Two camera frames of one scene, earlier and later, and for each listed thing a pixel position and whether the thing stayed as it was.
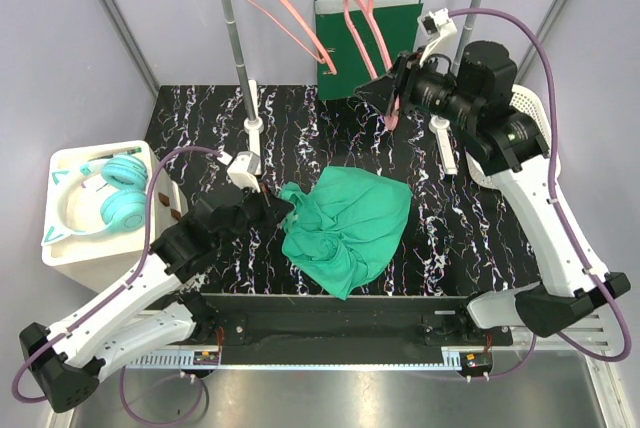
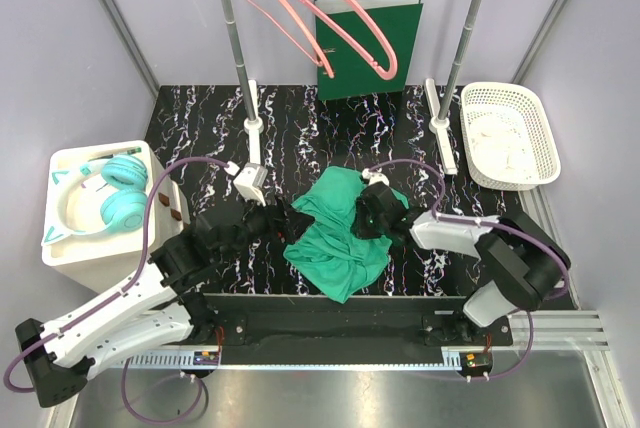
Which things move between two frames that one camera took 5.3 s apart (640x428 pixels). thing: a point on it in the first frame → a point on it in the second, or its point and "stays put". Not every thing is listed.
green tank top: x=345 y=227 stays put
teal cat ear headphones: x=123 y=197 stays put
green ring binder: x=397 y=20 stays put
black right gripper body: x=423 y=88 → x=369 y=227
